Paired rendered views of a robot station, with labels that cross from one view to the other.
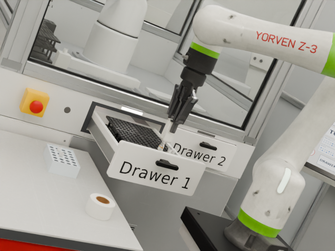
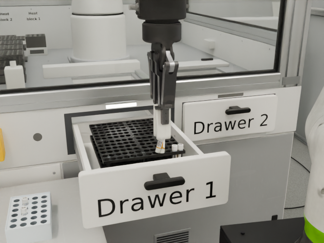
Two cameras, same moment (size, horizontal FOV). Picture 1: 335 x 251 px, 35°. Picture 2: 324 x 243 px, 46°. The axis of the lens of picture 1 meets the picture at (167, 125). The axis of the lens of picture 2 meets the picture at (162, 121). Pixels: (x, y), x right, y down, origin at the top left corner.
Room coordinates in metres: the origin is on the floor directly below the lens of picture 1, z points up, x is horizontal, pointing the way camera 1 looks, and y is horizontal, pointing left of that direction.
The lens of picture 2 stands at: (0.84, -0.16, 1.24)
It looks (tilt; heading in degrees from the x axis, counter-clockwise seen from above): 20 degrees down; 11
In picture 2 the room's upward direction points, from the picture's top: straight up
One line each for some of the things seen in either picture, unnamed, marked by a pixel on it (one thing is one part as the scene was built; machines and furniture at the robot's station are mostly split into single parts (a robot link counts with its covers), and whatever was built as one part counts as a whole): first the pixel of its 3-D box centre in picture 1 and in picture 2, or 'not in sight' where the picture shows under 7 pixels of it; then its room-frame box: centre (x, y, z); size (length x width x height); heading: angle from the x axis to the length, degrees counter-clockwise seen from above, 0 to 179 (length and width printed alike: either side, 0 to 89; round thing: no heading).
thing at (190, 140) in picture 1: (200, 150); (230, 117); (1.90, -0.15, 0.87); 0.29 x 0.02 x 0.11; 119
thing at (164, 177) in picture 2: (165, 163); (162, 180); (1.44, -0.04, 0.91); 0.07 x 0.04 x 0.01; 119
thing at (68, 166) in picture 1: (61, 160); (30, 217); (1.46, 0.24, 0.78); 0.12 x 0.08 x 0.04; 27
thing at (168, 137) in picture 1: (170, 131); (163, 123); (1.56, -0.02, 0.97); 0.03 x 0.01 x 0.07; 119
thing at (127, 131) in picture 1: (135, 143); (133, 149); (1.64, 0.07, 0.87); 0.22 x 0.18 x 0.06; 29
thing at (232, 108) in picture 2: (207, 145); (236, 109); (1.87, -0.16, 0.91); 0.07 x 0.04 x 0.01; 119
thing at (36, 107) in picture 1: (36, 106); not in sight; (1.54, 0.39, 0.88); 0.04 x 0.03 x 0.04; 119
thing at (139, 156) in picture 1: (158, 169); (158, 188); (1.46, -0.03, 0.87); 0.29 x 0.02 x 0.11; 119
